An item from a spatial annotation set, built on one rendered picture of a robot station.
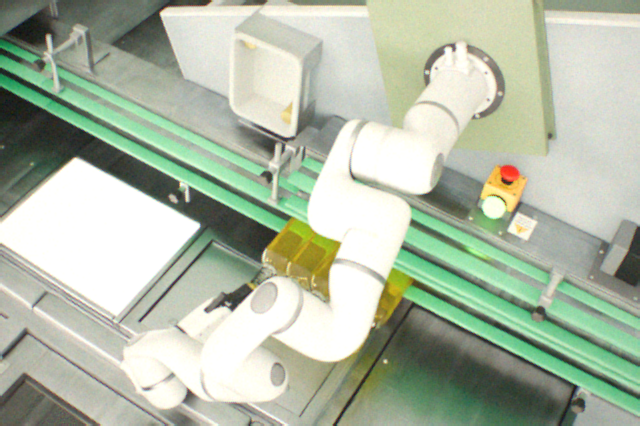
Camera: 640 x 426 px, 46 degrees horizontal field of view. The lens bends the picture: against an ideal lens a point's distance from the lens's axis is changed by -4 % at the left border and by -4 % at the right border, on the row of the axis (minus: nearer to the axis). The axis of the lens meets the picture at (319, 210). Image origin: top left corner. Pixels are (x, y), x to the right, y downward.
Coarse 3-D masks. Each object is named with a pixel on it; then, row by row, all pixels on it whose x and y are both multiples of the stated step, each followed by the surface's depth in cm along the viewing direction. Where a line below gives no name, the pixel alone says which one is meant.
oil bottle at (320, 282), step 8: (336, 248) 165; (328, 256) 163; (328, 264) 162; (320, 272) 160; (328, 272) 160; (312, 280) 159; (320, 280) 159; (328, 280) 159; (312, 288) 159; (320, 288) 158; (328, 288) 158; (328, 296) 159
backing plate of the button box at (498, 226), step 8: (472, 208) 158; (480, 208) 158; (472, 216) 157; (480, 216) 157; (488, 216) 157; (512, 216) 158; (480, 224) 155; (488, 224) 156; (496, 224) 156; (504, 224) 156; (496, 232) 154; (504, 232) 155
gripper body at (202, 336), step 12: (192, 312) 149; (204, 312) 149; (216, 312) 149; (228, 312) 150; (180, 324) 147; (192, 324) 147; (204, 324) 147; (216, 324) 149; (192, 336) 146; (204, 336) 148
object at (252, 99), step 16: (240, 48) 166; (256, 48) 170; (272, 48) 158; (240, 64) 169; (256, 64) 174; (272, 64) 171; (288, 64) 169; (240, 80) 173; (256, 80) 177; (272, 80) 174; (288, 80) 172; (240, 96) 176; (256, 96) 179; (272, 96) 178; (288, 96) 175; (240, 112) 176; (256, 112) 176; (272, 112) 176; (272, 128) 174; (288, 128) 173
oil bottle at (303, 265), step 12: (312, 240) 166; (324, 240) 166; (336, 240) 167; (300, 252) 163; (312, 252) 163; (324, 252) 164; (288, 264) 161; (300, 264) 161; (312, 264) 161; (288, 276) 161; (300, 276) 160; (312, 276) 161
